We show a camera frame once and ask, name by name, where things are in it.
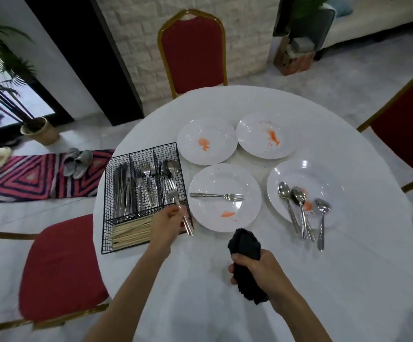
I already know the person's left hand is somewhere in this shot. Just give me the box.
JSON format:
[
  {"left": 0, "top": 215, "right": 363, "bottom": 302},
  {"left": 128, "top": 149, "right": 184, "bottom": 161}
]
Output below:
[{"left": 149, "top": 205, "right": 189, "bottom": 257}]

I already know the person's right hand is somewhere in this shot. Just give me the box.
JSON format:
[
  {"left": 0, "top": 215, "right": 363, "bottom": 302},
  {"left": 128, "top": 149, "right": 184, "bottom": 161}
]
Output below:
[{"left": 227, "top": 249, "right": 295, "bottom": 314}]

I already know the steel fork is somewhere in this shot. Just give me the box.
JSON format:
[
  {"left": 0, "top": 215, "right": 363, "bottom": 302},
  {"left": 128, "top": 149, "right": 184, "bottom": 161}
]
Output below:
[
  {"left": 189, "top": 192, "right": 245, "bottom": 202},
  {"left": 165, "top": 178, "right": 195, "bottom": 237}
]

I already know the bundle of wooden chopsticks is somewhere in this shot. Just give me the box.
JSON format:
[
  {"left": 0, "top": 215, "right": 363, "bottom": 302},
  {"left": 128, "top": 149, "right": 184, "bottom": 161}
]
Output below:
[{"left": 109, "top": 212, "right": 193, "bottom": 250}]

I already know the black cleaning cloth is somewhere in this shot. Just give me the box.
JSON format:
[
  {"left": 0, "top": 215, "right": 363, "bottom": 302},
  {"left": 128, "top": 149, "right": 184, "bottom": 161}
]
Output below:
[{"left": 227, "top": 228, "right": 270, "bottom": 305}]

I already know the white plate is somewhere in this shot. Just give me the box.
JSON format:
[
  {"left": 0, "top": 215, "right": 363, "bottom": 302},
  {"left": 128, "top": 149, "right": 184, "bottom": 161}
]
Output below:
[
  {"left": 188, "top": 163, "right": 263, "bottom": 233},
  {"left": 176, "top": 117, "right": 238, "bottom": 166},
  {"left": 235, "top": 111, "right": 299, "bottom": 160},
  {"left": 266, "top": 159, "right": 339, "bottom": 228}
]

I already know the person's left forearm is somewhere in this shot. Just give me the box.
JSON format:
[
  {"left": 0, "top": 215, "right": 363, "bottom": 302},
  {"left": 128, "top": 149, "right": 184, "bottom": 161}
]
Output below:
[{"left": 82, "top": 245, "right": 173, "bottom": 342}]

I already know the white round tablecloth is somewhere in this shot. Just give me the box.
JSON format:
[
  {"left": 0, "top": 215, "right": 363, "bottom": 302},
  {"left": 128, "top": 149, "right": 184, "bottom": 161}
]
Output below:
[{"left": 92, "top": 85, "right": 413, "bottom": 342}]

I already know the grey slipper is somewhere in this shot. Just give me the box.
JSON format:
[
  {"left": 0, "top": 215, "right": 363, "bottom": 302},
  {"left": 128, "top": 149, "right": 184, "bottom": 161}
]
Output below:
[
  {"left": 72, "top": 149, "right": 94, "bottom": 179},
  {"left": 62, "top": 147, "right": 82, "bottom": 177}
]

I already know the red gold banquet chair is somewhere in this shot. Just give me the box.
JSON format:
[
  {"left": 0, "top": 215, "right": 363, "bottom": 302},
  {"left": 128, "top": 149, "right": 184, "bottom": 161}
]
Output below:
[
  {"left": 0, "top": 213, "right": 110, "bottom": 335},
  {"left": 357, "top": 62, "right": 413, "bottom": 193},
  {"left": 157, "top": 9, "right": 228, "bottom": 100}
]

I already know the pink striped rug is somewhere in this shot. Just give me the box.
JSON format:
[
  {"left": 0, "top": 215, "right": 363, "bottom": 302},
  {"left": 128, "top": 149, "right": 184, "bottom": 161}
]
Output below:
[{"left": 0, "top": 149, "right": 116, "bottom": 205}]

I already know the tall palm in woven pot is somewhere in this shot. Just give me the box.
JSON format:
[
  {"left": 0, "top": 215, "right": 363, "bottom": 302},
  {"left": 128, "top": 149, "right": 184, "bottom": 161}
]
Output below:
[{"left": 0, "top": 16, "right": 61, "bottom": 146}]

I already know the beige slipper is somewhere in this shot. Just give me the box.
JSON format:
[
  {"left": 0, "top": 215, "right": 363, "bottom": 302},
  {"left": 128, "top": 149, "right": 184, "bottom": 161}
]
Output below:
[{"left": 0, "top": 146, "right": 13, "bottom": 171}]

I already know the black framed glass door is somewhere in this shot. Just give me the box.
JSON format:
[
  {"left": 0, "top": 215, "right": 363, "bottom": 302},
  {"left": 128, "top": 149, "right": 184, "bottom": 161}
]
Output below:
[{"left": 0, "top": 31, "right": 75, "bottom": 134}]

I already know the orange brown crate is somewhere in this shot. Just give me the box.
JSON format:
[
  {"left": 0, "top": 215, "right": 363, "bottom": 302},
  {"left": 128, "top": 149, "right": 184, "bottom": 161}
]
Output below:
[{"left": 279, "top": 51, "right": 316, "bottom": 76}]

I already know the small grey box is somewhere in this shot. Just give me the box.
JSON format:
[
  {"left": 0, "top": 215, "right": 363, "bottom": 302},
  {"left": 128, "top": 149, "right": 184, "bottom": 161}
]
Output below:
[{"left": 290, "top": 36, "right": 316, "bottom": 54}]

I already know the potted palm in white pot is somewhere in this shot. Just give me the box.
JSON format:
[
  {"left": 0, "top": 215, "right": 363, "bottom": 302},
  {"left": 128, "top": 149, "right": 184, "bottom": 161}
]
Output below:
[{"left": 272, "top": 0, "right": 335, "bottom": 38}]

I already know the cream sofa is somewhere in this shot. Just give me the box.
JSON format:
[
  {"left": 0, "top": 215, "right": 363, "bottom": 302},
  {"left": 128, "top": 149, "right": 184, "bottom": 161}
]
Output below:
[{"left": 322, "top": 0, "right": 413, "bottom": 61}]

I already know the blue cushion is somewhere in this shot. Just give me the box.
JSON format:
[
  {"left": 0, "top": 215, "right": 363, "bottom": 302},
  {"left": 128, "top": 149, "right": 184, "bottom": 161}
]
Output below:
[{"left": 329, "top": 0, "right": 354, "bottom": 17}]

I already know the black wire cutlery basket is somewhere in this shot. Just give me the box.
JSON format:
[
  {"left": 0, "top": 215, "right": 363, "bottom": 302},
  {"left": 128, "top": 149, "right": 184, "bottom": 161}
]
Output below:
[{"left": 101, "top": 142, "right": 194, "bottom": 255}]

